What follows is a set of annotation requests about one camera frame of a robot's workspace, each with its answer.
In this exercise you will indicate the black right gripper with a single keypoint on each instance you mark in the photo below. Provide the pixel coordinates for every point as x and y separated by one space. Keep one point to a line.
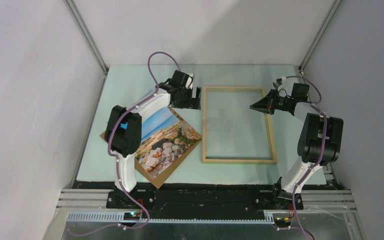
266 104

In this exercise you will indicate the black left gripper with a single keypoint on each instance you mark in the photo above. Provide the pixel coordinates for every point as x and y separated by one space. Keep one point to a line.
193 102

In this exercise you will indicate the wooden picture frame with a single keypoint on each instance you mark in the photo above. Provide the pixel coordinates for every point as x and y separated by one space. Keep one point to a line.
232 132

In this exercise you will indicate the beach landscape photo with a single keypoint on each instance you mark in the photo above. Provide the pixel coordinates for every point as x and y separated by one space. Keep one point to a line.
165 136

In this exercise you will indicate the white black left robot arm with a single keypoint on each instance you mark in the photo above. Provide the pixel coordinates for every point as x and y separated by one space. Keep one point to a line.
123 132

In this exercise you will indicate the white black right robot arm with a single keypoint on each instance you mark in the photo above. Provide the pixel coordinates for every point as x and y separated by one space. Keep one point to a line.
319 142

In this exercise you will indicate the brown cardboard backing board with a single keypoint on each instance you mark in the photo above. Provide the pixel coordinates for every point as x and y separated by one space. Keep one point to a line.
159 180

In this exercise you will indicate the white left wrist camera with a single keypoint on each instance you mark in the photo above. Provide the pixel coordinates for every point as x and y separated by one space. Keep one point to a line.
189 81

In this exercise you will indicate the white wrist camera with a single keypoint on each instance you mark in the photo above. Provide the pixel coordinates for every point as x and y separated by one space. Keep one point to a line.
279 83
189 81

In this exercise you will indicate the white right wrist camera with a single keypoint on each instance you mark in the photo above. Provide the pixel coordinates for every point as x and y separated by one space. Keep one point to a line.
279 83

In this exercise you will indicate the right aluminium corner post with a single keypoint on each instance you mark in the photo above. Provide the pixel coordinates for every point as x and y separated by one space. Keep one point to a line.
335 6

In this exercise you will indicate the aluminium corner post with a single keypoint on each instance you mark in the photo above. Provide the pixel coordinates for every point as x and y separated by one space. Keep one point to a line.
335 6
86 34

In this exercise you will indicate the aluminium front rail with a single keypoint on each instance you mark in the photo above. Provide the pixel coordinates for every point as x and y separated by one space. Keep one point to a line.
170 201

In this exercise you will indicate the grey slotted cable duct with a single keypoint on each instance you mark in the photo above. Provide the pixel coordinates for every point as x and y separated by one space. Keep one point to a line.
119 218

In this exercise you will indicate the left aluminium corner post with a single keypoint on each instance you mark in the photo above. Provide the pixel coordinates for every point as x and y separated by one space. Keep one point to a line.
86 34

